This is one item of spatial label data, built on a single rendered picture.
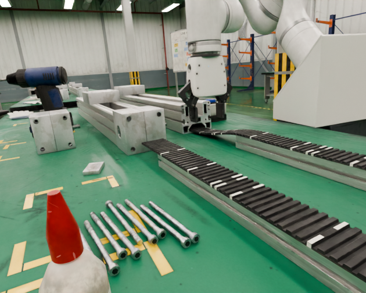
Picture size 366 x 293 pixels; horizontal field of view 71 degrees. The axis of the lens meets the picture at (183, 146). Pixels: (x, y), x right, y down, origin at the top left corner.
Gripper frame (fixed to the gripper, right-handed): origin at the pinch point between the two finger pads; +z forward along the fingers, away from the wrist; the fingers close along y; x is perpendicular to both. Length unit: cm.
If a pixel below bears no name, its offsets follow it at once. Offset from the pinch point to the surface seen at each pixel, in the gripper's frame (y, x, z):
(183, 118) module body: -4.4, 5.8, 1.1
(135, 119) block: -21.1, -3.2, -2.3
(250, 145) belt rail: -1.3, -18.1, 4.2
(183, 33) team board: 294, 548, -104
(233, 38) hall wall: 777, 950, -145
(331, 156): -0.8, -35.7, 2.4
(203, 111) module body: 2.5, 5.9, -0.2
